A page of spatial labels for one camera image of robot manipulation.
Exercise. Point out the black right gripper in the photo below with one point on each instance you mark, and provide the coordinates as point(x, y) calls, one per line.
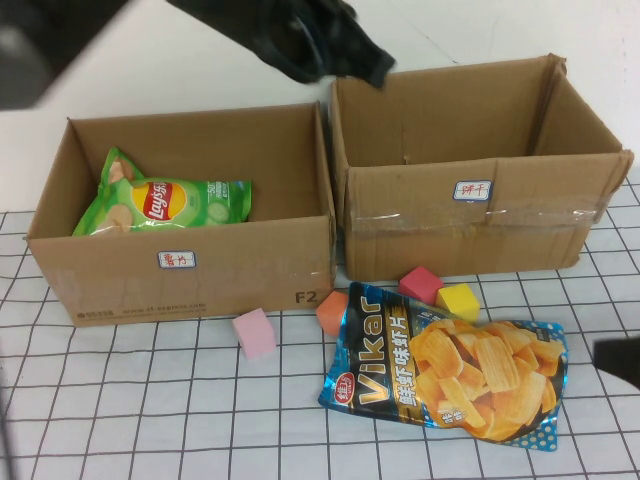
point(620, 360)

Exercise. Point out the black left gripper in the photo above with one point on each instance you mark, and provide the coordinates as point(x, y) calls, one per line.
point(340, 45)

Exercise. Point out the blue Vikar chips bag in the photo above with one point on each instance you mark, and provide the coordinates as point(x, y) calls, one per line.
point(380, 360)

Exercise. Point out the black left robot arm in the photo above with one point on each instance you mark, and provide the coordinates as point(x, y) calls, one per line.
point(40, 50)

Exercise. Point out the yellow foam cube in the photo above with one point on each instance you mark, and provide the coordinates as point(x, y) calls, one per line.
point(457, 300)

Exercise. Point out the white label red handwriting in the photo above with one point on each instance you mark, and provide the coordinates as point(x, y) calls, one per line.
point(472, 191)
point(177, 260)

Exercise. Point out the green Lay's chips bag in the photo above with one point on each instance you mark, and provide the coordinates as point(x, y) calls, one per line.
point(200, 205)

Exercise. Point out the taped cardboard box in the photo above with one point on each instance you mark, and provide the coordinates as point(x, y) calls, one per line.
point(425, 240)

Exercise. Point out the red foam cube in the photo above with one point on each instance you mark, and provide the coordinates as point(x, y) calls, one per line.
point(420, 285)

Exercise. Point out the orange foam cube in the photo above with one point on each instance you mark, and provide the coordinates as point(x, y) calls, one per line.
point(330, 312)

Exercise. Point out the pink foam cube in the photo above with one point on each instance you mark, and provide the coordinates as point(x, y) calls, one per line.
point(254, 332)

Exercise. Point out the cardboard box with F2 print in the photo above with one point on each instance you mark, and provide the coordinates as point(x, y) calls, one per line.
point(125, 290)

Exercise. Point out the white grid tablecloth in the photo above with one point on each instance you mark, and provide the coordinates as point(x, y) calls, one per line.
point(125, 410)

